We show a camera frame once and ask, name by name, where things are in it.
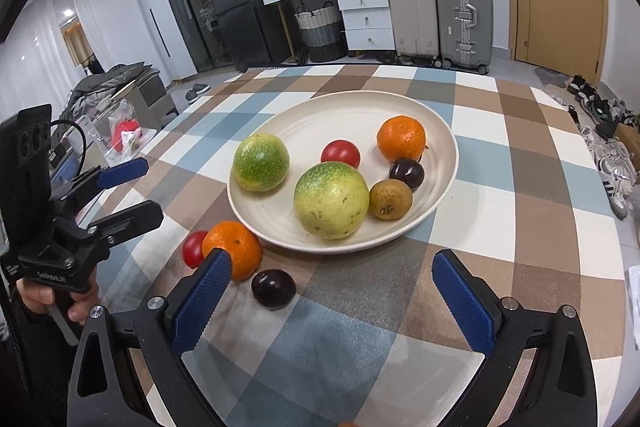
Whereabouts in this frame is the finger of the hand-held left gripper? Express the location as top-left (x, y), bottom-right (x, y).
top-left (52, 157), bottom-right (150, 204)
top-left (82, 200), bottom-right (165, 249)

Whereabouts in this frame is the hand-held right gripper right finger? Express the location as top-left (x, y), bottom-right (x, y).
top-left (432, 249), bottom-right (598, 427)

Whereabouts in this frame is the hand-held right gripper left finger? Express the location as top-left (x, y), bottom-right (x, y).
top-left (67, 248), bottom-right (234, 427)

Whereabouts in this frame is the red cherry tomato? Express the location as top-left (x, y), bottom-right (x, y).
top-left (320, 139), bottom-right (361, 170)
top-left (181, 230), bottom-right (211, 269)

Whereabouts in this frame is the orange tangerine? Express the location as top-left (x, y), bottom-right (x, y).
top-left (202, 221), bottom-right (263, 282)
top-left (376, 116), bottom-right (427, 162)

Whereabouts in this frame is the dark purple plum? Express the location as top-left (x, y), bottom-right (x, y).
top-left (251, 269), bottom-right (297, 311)
top-left (389, 158), bottom-right (426, 191)

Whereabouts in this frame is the cream round plate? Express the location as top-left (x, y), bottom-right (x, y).
top-left (226, 90), bottom-right (459, 254)

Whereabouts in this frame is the brown round fruit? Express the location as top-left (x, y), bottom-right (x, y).
top-left (369, 179), bottom-right (414, 221)

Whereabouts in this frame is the large green passion fruit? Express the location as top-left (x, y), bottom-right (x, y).
top-left (293, 161), bottom-right (370, 241)

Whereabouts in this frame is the person's left hand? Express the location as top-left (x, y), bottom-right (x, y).
top-left (14, 274), bottom-right (101, 326)

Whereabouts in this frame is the clear bag with red item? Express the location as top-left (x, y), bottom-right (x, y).
top-left (107, 102), bottom-right (146, 156)

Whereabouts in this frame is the grey chair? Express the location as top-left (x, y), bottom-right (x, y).
top-left (135, 74), bottom-right (179, 128)

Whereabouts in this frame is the dark jacket pile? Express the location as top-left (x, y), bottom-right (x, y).
top-left (60, 63), bottom-right (156, 118)

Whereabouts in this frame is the checkered tablecloth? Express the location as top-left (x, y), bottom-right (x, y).
top-left (70, 64), bottom-right (632, 427)

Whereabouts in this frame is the white curtain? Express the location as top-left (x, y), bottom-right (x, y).
top-left (0, 0), bottom-right (147, 118)

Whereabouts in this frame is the standing mirror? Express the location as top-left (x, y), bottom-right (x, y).
top-left (62, 23), bottom-right (96, 73)

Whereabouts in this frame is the white wardrobe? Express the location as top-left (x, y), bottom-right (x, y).
top-left (131, 0), bottom-right (199, 80)

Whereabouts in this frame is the white plastic bag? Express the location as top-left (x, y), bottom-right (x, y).
top-left (622, 263), bottom-right (640, 309)

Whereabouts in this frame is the pile of shoes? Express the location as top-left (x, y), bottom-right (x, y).
top-left (567, 74), bottom-right (640, 221)

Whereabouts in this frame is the brown cardboard box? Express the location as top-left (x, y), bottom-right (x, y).
top-left (612, 122), bottom-right (640, 158)

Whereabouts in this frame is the woven laundry basket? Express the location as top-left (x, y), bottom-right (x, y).
top-left (293, 4), bottom-right (342, 63)

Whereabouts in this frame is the grey doormat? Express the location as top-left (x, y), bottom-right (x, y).
top-left (534, 66), bottom-right (571, 88)

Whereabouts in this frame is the silver suitcase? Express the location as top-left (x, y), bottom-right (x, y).
top-left (433, 0), bottom-right (495, 76)

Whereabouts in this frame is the white drawer desk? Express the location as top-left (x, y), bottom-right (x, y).
top-left (259, 0), bottom-right (396, 53)

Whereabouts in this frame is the beige suitcase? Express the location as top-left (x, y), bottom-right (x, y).
top-left (382, 0), bottom-right (441, 64)

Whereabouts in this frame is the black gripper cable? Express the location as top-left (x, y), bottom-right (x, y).
top-left (50, 120), bottom-right (89, 178)

